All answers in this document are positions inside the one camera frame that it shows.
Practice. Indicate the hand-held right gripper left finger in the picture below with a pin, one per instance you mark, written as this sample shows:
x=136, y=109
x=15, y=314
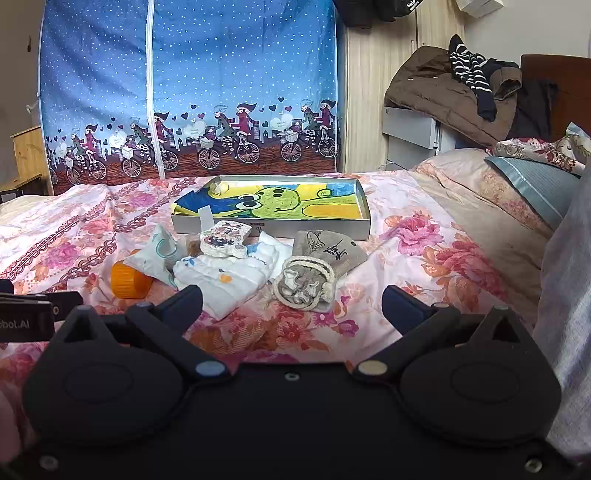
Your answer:
x=184, y=301

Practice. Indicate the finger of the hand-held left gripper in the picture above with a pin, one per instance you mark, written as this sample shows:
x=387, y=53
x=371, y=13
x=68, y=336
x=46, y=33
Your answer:
x=5, y=286
x=67, y=302

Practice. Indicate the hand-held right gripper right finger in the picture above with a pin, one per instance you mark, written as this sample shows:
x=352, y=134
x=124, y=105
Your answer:
x=401, y=304

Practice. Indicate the white baby garment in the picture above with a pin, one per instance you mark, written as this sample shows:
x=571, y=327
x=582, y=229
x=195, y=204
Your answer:
x=221, y=281

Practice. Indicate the white teal printed pouch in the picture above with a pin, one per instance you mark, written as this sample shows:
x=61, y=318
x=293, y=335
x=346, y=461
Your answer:
x=154, y=258

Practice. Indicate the orange plastic cup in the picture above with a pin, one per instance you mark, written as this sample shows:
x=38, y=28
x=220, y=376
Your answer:
x=129, y=279

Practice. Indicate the white printed cartoon pad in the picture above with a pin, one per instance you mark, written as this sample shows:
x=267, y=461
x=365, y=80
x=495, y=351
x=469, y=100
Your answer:
x=224, y=240

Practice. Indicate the grey shallow cardboard box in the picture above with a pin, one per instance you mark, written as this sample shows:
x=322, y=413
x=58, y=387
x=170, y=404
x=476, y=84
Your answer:
x=277, y=228

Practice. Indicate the pink floral bedsheet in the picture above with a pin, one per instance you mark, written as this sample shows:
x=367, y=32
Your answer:
x=415, y=258

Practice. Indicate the small clear brown packet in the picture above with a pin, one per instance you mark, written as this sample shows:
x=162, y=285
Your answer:
x=194, y=247

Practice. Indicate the wooden stool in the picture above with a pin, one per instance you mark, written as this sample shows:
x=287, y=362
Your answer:
x=18, y=187

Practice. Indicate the small cream object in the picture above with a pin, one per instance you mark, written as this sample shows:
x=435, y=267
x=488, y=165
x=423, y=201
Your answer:
x=218, y=187

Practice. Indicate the beige floral pillow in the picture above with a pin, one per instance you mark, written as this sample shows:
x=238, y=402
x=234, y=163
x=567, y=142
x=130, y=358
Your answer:
x=466, y=194

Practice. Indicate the small light wooden cabinet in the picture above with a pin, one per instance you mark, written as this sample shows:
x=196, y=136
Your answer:
x=30, y=157

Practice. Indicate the grey cloth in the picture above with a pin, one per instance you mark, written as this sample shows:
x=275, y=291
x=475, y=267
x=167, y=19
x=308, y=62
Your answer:
x=568, y=300

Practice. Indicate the grey white cabinet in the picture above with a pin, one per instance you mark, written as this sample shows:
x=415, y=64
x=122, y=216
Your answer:
x=411, y=134

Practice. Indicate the blue striped pillow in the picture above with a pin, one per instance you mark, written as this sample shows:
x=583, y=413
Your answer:
x=535, y=189

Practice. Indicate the floral patterned quilt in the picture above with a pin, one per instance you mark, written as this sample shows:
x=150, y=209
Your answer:
x=531, y=150

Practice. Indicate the brown padded jacket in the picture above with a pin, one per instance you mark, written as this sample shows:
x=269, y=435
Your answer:
x=429, y=92

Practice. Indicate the blue printed fabric wardrobe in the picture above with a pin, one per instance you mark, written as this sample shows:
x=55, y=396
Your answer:
x=207, y=69

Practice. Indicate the dark garment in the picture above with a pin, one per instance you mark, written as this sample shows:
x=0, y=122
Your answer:
x=538, y=110

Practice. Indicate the black white striped sweater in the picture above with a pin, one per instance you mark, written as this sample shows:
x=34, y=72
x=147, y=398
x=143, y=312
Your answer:
x=471, y=69

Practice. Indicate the light wooden wardrobe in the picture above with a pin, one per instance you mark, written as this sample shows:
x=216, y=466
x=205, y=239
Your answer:
x=383, y=55

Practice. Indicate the dark wooden headboard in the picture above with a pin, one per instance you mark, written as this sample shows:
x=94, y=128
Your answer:
x=572, y=83

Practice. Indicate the dark brown hanging bag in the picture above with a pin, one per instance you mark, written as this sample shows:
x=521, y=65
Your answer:
x=353, y=14

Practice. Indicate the black hanging bag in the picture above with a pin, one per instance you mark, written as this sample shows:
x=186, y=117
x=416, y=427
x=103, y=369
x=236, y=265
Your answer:
x=395, y=8

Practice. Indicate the white paper bag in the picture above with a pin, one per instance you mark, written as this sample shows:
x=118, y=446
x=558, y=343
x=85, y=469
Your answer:
x=480, y=5

